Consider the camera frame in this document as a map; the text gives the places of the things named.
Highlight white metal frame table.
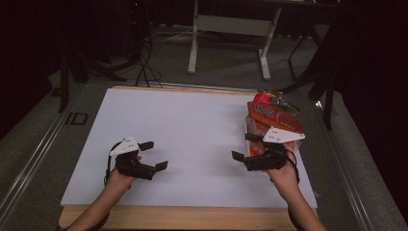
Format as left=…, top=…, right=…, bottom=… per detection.
left=187, top=0, right=283, bottom=82

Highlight person's right hand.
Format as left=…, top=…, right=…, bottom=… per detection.
left=264, top=141, right=301, bottom=186

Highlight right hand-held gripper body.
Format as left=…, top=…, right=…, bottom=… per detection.
left=242, top=126, right=306, bottom=171

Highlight white compartment tray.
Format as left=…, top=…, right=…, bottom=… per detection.
left=244, top=107, right=304, bottom=162

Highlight black and red soup packet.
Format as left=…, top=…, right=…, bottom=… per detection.
left=252, top=92, right=301, bottom=116

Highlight hand-held gripper cable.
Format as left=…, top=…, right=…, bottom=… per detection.
left=282, top=147, right=301, bottom=231
left=103, top=141, right=122, bottom=188

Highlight person's left hand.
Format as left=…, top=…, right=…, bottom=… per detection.
left=105, top=155, right=143, bottom=191

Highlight white table mat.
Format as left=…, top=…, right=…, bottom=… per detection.
left=61, top=88, right=319, bottom=210

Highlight left hand-held gripper cable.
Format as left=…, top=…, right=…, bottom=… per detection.
left=103, top=141, right=122, bottom=188

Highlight black metal stand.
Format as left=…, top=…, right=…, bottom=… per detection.
left=57, top=0, right=128, bottom=114
left=272, top=18, right=342, bottom=132

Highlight metal floor rail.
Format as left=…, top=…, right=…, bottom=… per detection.
left=0, top=84, right=85, bottom=219
left=314, top=99, right=376, bottom=231

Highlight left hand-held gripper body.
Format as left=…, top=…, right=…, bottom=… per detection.
left=109, top=135, right=157, bottom=181

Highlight small red sauce packet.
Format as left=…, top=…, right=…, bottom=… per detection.
left=247, top=101, right=305, bottom=134

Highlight black floor cables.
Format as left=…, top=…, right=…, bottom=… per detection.
left=134, top=41, right=164, bottom=89

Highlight right hand-held gripper cable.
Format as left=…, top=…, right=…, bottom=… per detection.
left=282, top=147, right=301, bottom=231

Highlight wooden table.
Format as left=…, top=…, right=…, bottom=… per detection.
left=58, top=85, right=320, bottom=231

